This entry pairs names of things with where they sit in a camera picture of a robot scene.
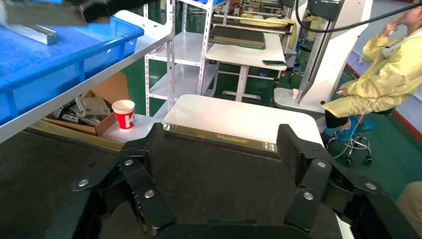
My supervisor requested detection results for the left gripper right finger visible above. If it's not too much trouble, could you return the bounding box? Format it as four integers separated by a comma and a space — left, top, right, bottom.
276, 123, 383, 231

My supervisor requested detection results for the brown cardboard box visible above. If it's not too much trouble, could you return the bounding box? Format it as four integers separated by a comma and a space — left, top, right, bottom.
44, 71, 130, 136

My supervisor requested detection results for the black tray green base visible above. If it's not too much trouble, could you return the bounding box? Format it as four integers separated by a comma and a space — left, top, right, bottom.
210, 25, 266, 50

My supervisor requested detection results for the white metal storage rack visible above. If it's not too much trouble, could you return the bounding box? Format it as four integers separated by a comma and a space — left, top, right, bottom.
144, 0, 221, 116

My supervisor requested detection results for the blue plastic tray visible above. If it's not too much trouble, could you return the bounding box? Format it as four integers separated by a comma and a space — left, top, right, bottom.
0, 14, 145, 126

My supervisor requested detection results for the stool with blue cover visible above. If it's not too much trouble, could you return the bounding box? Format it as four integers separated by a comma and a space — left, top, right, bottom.
329, 109, 396, 166

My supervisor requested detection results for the red white paper cup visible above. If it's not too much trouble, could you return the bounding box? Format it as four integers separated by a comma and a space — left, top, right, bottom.
111, 99, 136, 131

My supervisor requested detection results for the grey perforated shelf upright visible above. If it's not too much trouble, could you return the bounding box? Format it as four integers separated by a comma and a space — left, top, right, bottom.
166, 0, 176, 113

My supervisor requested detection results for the white table with tray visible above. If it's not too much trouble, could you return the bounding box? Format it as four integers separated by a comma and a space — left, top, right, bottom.
205, 33, 288, 102

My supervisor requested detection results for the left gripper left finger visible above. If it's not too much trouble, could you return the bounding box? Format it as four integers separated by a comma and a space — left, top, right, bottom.
71, 123, 179, 229

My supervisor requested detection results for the thick black hanging cable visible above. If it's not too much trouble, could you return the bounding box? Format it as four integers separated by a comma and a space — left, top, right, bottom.
295, 0, 422, 34

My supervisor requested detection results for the person in yellow coat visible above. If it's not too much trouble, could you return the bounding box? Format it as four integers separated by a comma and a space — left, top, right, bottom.
323, 0, 422, 129

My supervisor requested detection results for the grey metal channel part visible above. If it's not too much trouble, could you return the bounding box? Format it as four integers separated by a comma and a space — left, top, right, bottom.
6, 23, 58, 46

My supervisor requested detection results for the grey metal brackets pile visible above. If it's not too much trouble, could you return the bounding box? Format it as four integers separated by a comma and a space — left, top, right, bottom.
52, 96, 113, 126

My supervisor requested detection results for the white robot body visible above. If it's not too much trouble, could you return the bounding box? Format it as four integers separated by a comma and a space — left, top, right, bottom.
273, 0, 374, 116

